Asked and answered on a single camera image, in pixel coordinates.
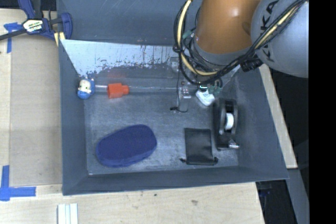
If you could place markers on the grey metal bin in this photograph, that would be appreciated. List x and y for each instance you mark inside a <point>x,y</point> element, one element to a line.
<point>157,118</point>

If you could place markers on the white and blue toy figure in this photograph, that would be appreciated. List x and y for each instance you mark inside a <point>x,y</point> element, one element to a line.
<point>85,87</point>

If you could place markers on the orange-red plastic block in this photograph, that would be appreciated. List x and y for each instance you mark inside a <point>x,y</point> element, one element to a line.
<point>115,90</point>

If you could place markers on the small white plastic piece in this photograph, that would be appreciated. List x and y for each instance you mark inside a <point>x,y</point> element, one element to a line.
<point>205,97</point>

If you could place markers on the black cloth pouch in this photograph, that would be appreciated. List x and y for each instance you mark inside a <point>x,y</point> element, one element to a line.
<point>198,145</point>

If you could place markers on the black tape dispenser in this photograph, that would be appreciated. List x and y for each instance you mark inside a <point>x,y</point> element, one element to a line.
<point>226,123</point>

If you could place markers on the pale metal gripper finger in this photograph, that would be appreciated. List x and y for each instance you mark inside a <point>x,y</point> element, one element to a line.
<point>175,68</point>
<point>186,98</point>

